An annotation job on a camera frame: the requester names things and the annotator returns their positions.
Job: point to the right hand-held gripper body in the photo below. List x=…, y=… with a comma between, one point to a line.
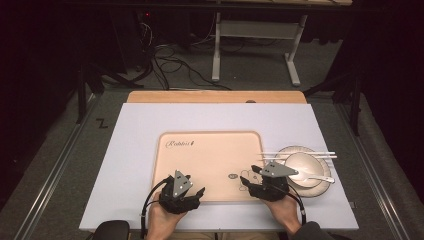
x=271, y=190

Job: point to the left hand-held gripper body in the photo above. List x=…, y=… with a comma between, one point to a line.
x=178, y=200

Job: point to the pink tray with rabbit print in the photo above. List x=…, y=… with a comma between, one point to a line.
x=206, y=166

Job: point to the white bowl with dark rim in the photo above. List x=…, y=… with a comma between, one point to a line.
x=308, y=165

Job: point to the white plate with dark rim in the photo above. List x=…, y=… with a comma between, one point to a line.
x=320, y=191

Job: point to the white ceramic spoon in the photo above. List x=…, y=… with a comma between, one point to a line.
x=321, y=178

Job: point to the person's right hand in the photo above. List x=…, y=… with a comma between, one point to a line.
x=283, y=210

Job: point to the person's left hand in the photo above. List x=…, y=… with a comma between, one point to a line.
x=161, y=221

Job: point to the white table board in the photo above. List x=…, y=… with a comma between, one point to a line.
x=200, y=116

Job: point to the wooden table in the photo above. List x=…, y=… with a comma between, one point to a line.
x=200, y=96

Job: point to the small grey board clip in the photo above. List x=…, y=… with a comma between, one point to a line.
x=352, y=205

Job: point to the black metal stand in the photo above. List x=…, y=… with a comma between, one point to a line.
x=355, y=106
x=81, y=93

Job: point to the white-framed desk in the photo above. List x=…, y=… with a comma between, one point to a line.
x=256, y=29

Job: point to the aluminium floor rail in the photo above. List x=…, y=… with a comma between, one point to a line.
x=373, y=170
x=53, y=170

